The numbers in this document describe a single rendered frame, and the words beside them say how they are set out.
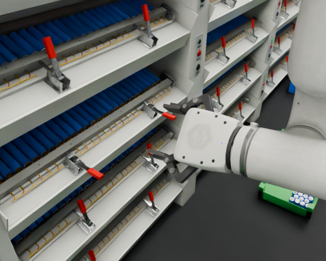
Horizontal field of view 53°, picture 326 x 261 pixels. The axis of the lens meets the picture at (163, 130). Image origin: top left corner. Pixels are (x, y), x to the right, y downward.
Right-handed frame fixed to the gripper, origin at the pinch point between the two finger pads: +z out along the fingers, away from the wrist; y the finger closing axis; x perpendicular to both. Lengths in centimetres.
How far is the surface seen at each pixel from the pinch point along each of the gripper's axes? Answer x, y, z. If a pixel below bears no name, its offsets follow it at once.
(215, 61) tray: 45, -36, 19
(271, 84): 123, -60, 22
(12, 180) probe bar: -13.0, 17.9, 19.6
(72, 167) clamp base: -2.9, 12.6, 16.7
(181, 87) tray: 27.5, -18.3, 16.8
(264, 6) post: 71, -74, 18
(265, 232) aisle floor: 71, 16, -8
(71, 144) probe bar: -3.0, 8.1, 19.2
